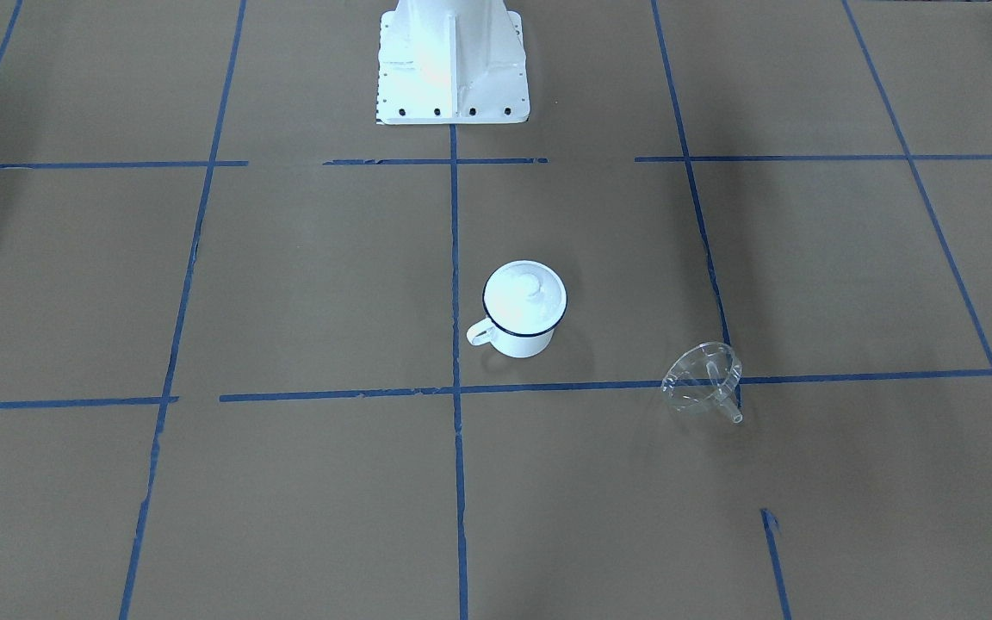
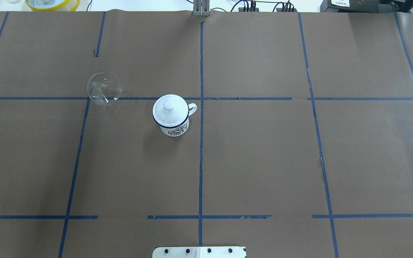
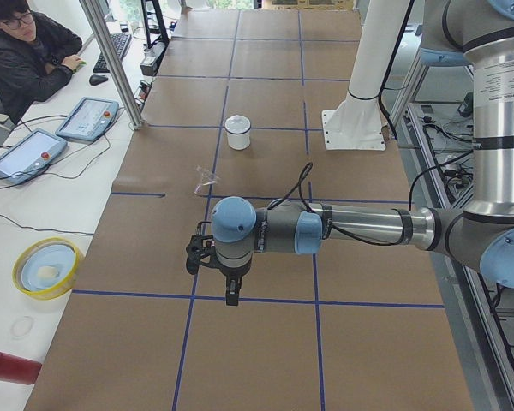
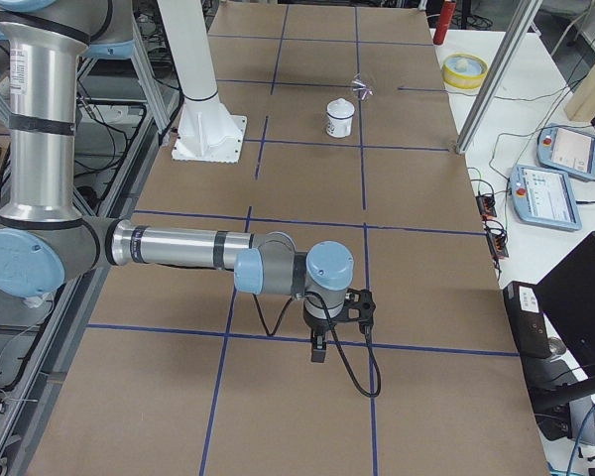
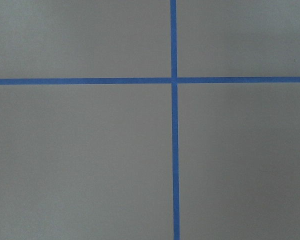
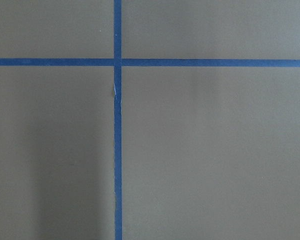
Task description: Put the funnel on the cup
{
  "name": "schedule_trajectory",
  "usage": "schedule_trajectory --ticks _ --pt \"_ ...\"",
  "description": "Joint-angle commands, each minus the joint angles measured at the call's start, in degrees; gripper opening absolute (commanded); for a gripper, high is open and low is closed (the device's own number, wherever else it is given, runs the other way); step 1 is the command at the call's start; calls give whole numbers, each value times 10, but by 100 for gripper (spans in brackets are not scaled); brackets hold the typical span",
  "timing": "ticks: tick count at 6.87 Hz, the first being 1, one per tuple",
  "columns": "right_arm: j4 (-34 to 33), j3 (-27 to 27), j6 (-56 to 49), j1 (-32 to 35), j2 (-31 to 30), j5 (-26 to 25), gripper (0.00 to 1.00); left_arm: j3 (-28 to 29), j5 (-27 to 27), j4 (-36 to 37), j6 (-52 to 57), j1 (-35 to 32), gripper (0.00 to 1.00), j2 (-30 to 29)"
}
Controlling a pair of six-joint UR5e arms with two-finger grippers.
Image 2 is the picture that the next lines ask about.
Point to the white enamel mug lid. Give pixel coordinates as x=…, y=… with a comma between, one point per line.
x=170, y=111

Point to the clear plastic funnel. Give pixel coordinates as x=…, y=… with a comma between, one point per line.
x=104, y=88

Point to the white enamel mug blue rim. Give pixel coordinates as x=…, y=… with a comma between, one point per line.
x=182, y=128

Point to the black equipment box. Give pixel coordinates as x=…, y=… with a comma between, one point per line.
x=366, y=6

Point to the yellow round container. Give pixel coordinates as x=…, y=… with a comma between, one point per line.
x=52, y=5

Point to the grey metal clamp bracket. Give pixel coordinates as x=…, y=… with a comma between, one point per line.
x=201, y=8

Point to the black cable plugs left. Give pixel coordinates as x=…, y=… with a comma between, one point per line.
x=247, y=6

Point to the black cable plugs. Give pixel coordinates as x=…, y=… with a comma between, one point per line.
x=247, y=6
x=284, y=7

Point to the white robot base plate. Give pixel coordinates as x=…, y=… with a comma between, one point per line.
x=200, y=252

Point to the black cable plugs right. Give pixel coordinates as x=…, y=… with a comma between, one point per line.
x=284, y=7

